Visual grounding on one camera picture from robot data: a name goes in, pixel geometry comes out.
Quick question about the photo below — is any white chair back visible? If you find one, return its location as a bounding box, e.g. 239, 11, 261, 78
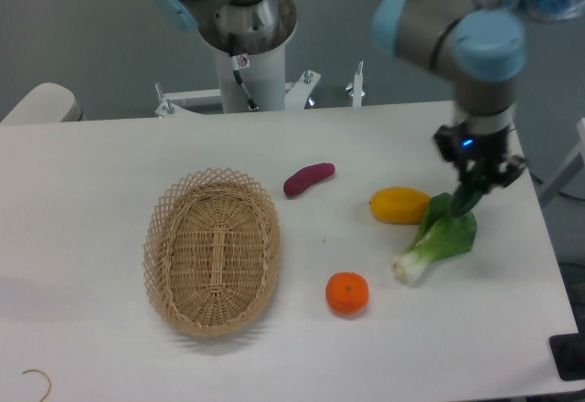
1, 82, 87, 126

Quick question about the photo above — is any black pedestal cable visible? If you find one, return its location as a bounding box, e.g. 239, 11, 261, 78
226, 32, 261, 111

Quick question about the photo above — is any green bok choy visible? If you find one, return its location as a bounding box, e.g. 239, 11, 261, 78
392, 193, 477, 285

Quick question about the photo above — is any orange tangerine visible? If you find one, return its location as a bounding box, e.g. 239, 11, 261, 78
325, 272, 369, 315

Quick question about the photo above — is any purple sweet potato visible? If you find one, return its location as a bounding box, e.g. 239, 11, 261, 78
282, 163, 335, 197

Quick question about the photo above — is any tan rubber band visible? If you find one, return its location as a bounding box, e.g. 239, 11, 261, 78
22, 369, 53, 399

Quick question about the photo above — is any green cucumber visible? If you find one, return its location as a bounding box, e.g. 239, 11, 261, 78
450, 173, 489, 217

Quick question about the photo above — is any yellow mango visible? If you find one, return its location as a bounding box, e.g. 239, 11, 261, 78
369, 186, 431, 225

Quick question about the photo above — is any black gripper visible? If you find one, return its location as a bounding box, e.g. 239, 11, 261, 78
433, 123, 527, 194

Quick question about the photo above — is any white frame leg right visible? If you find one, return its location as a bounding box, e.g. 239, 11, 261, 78
537, 118, 584, 206

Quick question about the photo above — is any woven wicker basket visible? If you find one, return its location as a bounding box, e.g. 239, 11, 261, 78
144, 168, 281, 337

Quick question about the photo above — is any black box at table edge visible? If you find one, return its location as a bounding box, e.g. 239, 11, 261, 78
549, 333, 584, 381

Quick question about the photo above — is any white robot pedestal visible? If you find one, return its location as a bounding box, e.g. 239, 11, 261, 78
155, 0, 321, 117

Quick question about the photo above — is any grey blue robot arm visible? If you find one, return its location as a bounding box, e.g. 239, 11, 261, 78
155, 0, 526, 198

